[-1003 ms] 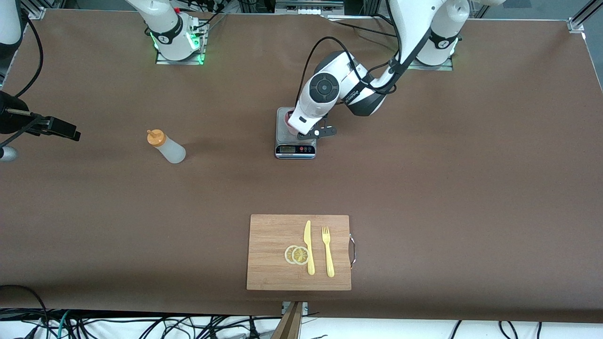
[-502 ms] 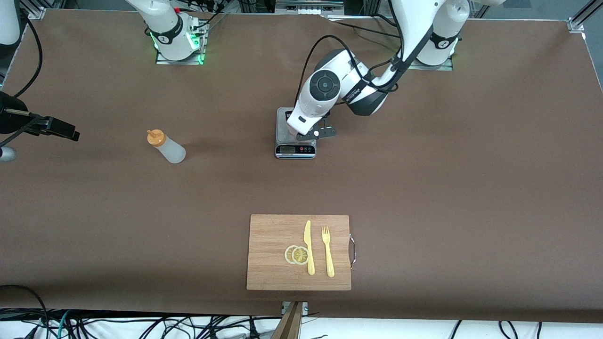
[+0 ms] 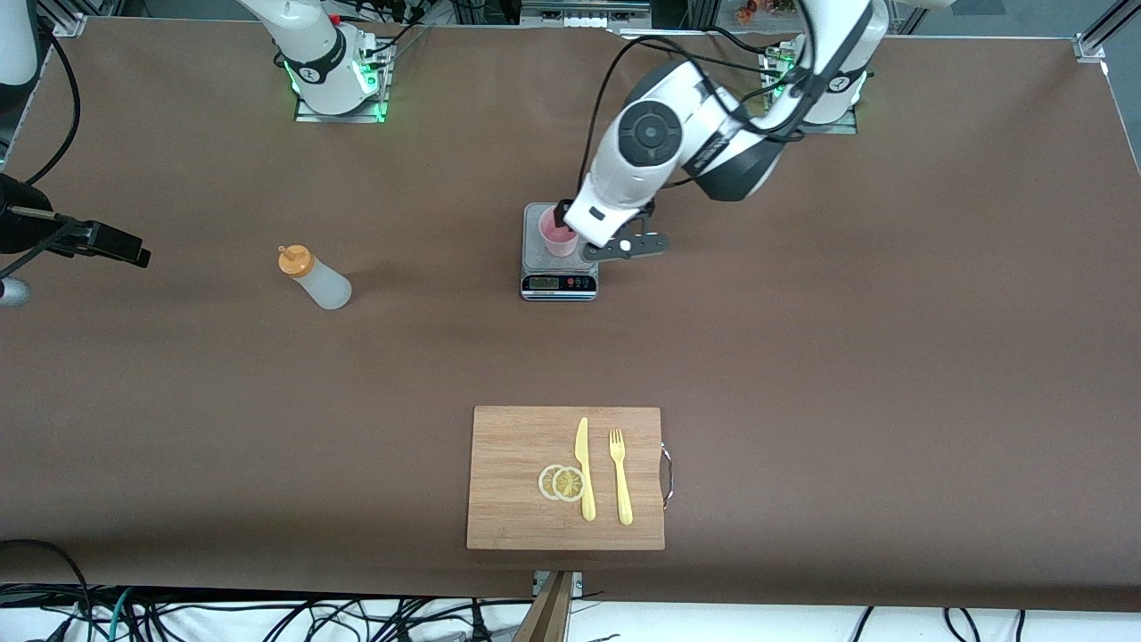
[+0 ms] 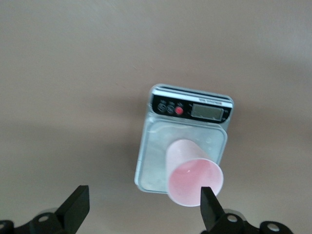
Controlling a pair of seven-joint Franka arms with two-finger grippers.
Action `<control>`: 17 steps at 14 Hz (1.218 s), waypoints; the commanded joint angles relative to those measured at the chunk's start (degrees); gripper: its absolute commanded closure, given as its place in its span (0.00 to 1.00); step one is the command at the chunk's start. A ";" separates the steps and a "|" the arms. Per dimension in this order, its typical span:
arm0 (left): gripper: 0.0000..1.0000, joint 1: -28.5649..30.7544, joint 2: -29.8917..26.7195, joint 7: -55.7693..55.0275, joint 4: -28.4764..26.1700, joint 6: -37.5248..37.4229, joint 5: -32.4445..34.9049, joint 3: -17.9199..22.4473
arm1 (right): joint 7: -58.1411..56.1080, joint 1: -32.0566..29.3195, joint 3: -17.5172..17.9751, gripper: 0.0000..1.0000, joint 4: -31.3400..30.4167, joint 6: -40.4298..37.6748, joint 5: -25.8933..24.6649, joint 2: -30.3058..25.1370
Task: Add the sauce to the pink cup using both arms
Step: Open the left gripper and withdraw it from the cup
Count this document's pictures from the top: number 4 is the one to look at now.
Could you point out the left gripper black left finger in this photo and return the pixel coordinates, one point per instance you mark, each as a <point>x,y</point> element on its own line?
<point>73,212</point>

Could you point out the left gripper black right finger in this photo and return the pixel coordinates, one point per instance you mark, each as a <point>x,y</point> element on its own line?
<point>210,214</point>

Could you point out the pink plastic cup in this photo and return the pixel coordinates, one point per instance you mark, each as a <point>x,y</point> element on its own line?
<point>185,156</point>

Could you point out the silver digital kitchen scale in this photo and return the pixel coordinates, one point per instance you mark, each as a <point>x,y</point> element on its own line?
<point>151,151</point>

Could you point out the brown table cover mat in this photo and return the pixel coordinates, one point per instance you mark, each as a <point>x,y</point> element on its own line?
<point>73,73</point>

